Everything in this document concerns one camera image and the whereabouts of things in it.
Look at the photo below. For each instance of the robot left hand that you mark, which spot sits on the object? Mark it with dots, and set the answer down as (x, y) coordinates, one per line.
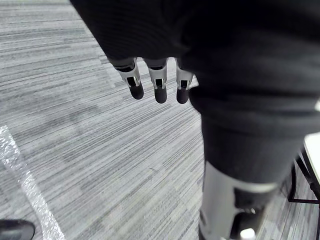
(237, 75)

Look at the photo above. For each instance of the shiny clear floor tape strip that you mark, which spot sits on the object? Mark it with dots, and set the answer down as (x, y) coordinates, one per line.
(32, 190)

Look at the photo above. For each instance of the white table with black frame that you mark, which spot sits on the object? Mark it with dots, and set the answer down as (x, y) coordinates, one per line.
(313, 155)

